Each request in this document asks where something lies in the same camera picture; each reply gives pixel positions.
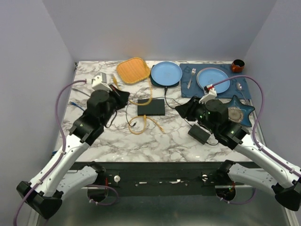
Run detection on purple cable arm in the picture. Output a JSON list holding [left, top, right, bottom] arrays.
[[13, 79, 119, 226], [204, 75, 301, 205]]

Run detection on black power cord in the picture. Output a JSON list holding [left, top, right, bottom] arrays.
[[103, 86, 219, 146]]

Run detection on dark teal coaster under plate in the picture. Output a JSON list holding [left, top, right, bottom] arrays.
[[150, 77, 180, 88]]

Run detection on light blue plate left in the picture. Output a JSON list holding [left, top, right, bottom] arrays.
[[150, 61, 182, 86]]

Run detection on black power adapter brick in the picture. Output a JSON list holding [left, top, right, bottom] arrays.
[[188, 125, 210, 145]]

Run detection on light blue plate right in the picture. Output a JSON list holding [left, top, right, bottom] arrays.
[[196, 67, 230, 94]]

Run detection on light blue plate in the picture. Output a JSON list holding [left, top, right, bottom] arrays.
[[150, 61, 182, 86], [196, 67, 230, 94]]

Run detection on aluminium rail frame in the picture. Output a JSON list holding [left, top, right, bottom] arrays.
[[28, 186, 299, 226]]

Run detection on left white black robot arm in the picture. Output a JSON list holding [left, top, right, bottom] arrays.
[[16, 86, 130, 219]]

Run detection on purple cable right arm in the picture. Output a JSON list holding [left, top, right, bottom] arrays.
[[204, 75, 301, 205]]

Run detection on dark blue placemat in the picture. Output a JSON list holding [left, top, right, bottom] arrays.
[[180, 63, 251, 99]]

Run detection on black network switch box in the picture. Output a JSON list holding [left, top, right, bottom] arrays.
[[137, 99, 165, 116]]

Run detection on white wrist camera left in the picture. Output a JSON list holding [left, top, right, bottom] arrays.
[[92, 72, 112, 92]]

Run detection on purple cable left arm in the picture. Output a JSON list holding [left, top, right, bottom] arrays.
[[13, 79, 119, 226]]

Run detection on red brown lacquer cup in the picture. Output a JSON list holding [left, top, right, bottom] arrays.
[[231, 59, 245, 73]]

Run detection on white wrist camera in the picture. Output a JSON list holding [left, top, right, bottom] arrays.
[[199, 84, 217, 104], [92, 72, 112, 92]]

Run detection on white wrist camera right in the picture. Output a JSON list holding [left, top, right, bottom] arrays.
[[199, 84, 217, 104]]

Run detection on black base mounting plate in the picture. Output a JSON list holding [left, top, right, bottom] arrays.
[[77, 161, 245, 197]]

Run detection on silver spoon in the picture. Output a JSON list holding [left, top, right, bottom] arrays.
[[236, 82, 248, 104]]

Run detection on orange woven square mat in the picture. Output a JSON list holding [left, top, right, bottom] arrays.
[[116, 57, 151, 84]]

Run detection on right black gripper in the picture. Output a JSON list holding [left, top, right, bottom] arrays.
[[174, 95, 217, 134]]

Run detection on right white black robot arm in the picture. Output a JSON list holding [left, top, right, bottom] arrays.
[[175, 97, 301, 211]]

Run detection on silver fork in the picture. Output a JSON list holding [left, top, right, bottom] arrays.
[[187, 68, 196, 89]]

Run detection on blue star shaped dish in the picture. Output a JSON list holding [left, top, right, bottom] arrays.
[[226, 95, 255, 128]]

